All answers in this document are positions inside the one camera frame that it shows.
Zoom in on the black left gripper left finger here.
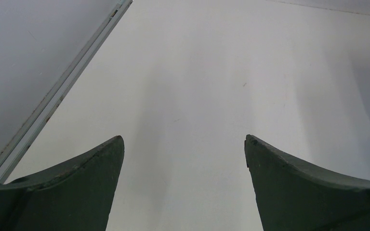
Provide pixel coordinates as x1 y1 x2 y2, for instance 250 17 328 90
0 136 124 231

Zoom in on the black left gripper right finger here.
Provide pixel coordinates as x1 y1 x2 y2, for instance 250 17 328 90
244 135 370 231

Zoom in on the aluminium frame rail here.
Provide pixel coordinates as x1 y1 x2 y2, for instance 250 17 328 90
0 0 131 183

